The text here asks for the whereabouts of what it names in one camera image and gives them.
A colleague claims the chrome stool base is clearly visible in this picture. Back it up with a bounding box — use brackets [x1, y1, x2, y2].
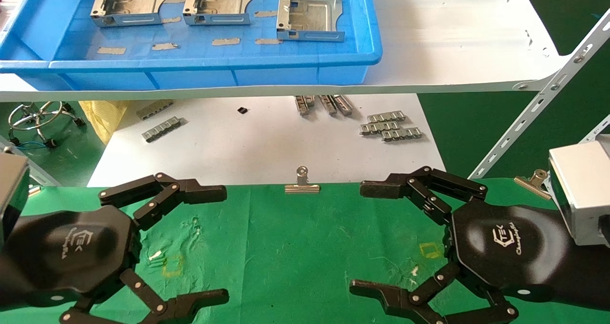
[7, 101, 86, 148]

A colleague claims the grey slotted angle rail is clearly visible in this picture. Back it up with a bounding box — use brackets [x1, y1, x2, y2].
[0, 138, 61, 187]

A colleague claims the white lower board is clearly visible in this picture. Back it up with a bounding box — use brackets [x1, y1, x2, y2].
[87, 94, 446, 187]

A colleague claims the yellow plastic bag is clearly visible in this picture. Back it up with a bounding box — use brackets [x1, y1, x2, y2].
[79, 100, 129, 145]

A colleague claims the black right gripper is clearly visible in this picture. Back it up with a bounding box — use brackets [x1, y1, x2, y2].
[349, 199, 610, 324]

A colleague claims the green cloth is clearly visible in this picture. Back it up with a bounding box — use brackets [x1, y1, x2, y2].
[0, 177, 610, 324]

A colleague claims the short slotted angle rail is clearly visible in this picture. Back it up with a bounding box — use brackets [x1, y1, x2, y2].
[578, 114, 610, 144]

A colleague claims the white shelf board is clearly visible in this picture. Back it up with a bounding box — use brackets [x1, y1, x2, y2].
[0, 0, 572, 102]

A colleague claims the blue plastic tray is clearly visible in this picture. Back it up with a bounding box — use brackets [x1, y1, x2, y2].
[0, 0, 383, 90]

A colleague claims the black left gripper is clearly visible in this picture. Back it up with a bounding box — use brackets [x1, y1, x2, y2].
[0, 172, 230, 324]

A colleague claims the small metal strip part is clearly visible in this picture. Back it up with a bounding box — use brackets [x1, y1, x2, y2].
[366, 110, 407, 123]
[136, 100, 174, 121]
[360, 121, 401, 136]
[333, 94, 354, 116]
[295, 95, 316, 116]
[381, 127, 424, 142]
[142, 116, 183, 143]
[318, 95, 338, 116]

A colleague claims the metal bracket part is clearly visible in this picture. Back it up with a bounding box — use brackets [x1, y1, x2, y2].
[276, 0, 346, 42]
[183, 0, 255, 26]
[90, 0, 170, 28]

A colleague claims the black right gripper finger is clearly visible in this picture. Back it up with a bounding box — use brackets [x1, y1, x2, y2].
[360, 166, 488, 225]

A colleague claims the long slotted angle rail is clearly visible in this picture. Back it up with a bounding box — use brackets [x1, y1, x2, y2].
[468, 9, 610, 180]

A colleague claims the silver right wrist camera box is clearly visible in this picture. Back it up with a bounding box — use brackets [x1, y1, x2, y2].
[547, 134, 610, 247]

